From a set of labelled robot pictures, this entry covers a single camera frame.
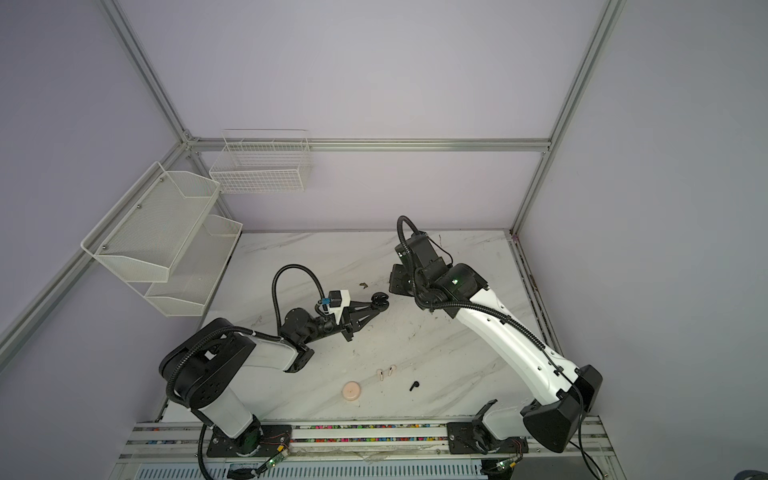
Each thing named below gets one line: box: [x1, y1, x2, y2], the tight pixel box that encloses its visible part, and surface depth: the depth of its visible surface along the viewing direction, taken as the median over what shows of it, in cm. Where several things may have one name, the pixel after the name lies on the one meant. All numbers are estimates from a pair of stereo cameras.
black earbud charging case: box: [371, 292, 389, 311], surface depth 76 cm
